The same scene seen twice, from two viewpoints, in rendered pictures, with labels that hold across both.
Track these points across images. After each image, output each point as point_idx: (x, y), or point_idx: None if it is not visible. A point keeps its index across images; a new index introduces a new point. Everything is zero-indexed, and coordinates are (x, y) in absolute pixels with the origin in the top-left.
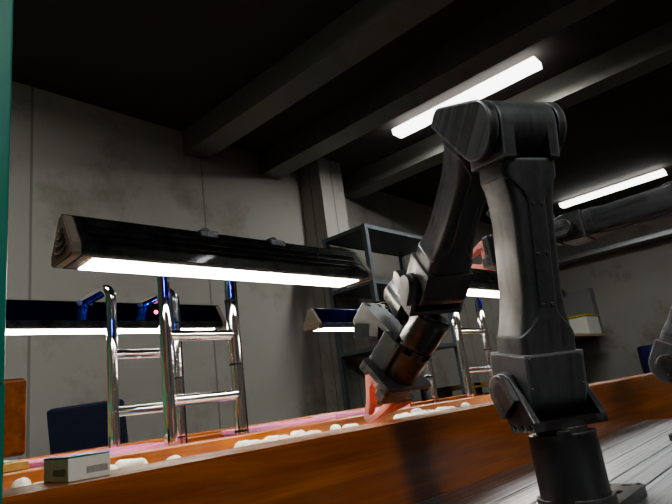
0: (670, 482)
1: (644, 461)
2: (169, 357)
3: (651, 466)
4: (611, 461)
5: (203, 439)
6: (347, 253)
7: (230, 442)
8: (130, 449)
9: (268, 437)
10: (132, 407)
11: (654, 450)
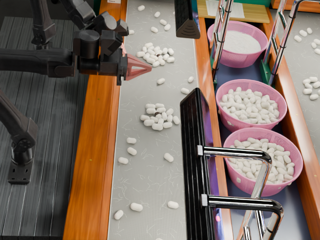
0: (27, 79)
1: (39, 104)
2: (215, 15)
3: (35, 96)
4: (51, 105)
5: (280, 86)
6: (186, 15)
7: (196, 59)
8: (208, 36)
9: (165, 54)
10: (272, 41)
11: (39, 121)
